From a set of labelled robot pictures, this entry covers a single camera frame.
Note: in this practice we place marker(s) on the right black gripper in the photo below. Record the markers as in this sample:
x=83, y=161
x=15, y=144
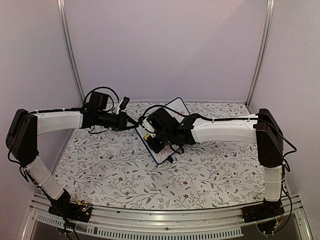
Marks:
x=154, y=148

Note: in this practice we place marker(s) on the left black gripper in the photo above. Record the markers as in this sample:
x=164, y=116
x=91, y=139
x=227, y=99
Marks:
x=122, y=124

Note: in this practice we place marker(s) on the yellow black eraser sponge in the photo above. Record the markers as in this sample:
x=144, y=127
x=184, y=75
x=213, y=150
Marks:
x=149, y=136

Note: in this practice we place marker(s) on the small blue-framed whiteboard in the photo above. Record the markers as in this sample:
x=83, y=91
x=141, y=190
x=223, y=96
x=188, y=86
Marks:
x=177, y=105

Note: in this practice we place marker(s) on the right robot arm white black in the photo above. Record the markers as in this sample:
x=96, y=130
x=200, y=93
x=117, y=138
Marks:
x=260, y=129

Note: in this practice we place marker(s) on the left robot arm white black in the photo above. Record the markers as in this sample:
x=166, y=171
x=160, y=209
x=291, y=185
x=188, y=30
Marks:
x=28, y=128

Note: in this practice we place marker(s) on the floral patterned table mat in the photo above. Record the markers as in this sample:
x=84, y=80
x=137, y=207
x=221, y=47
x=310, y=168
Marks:
x=115, y=169

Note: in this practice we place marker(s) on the wire whiteboard stand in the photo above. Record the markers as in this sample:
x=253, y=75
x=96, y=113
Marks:
x=170, y=159

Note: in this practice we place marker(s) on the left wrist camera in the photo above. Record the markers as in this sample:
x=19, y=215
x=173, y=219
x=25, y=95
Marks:
x=122, y=105

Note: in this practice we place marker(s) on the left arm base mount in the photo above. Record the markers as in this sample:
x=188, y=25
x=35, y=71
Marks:
x=78, y=211

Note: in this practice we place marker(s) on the front aluminium rail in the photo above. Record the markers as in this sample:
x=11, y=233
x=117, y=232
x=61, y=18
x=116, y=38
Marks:
x=107, y=223

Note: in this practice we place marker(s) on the left aluminium frame post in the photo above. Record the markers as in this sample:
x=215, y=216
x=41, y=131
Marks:
x=69, y=48

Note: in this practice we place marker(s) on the aluminium frame post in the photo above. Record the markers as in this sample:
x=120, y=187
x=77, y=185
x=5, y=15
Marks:
x=69, y=48
x=268, y=19

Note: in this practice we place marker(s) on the right aluminium frame post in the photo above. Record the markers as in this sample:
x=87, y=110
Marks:
x=268, y=19

